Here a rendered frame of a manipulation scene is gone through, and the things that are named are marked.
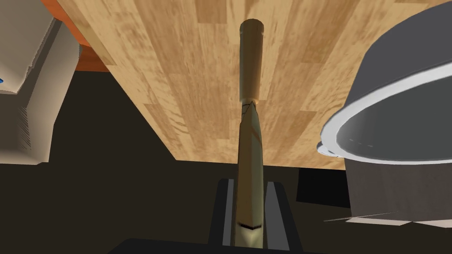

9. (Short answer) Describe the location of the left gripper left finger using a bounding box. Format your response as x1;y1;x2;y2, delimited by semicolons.
207;178;237;247

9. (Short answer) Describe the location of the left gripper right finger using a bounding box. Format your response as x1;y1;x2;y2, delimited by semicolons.
263;181;304;252

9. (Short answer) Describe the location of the tan wooden-handled knife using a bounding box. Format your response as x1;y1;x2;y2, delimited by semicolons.
233;19;265;249

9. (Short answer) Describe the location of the grey pot with white rim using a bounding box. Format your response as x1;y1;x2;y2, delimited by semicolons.
316;0;452;224

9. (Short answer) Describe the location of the beige box-shaped appliance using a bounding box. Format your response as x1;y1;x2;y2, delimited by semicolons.
0;0;83;166

